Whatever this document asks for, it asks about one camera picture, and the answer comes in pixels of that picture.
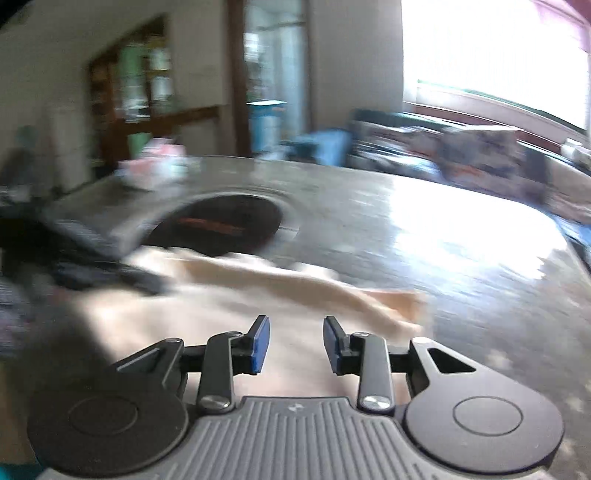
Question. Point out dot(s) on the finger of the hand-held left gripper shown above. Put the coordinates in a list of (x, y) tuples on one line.
[(120, 277)]

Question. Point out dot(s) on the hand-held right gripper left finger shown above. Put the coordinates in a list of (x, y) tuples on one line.
[(259, 346)]

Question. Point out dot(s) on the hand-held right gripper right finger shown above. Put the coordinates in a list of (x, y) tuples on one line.
[(333, 346)]

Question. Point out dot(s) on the beige garment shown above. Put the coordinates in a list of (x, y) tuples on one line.
[(231, 295)]

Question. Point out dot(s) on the white pink tissue pack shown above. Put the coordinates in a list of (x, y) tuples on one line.
[(152, 166)]

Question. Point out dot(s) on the round black cooktop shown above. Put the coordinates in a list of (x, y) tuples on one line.
[(221, 221)]

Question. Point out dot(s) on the dark wooden cabinet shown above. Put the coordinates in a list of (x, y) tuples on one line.
[(111, 92)]

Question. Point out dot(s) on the blue footstool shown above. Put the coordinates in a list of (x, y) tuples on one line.
[(323, 145)]

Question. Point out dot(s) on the butterfly print cushion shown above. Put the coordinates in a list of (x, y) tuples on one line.
[(392, 143), (480, 154)]

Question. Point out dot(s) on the dark teal sofa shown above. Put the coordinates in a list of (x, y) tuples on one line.
[(535, 161)]

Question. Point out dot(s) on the large window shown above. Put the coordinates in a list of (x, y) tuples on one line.
[(485, 46)]

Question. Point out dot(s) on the purple window blind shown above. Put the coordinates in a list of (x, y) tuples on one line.
[(561, 16)]

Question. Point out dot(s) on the dark wooden door frame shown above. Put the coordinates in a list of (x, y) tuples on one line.
[(238, 69)]

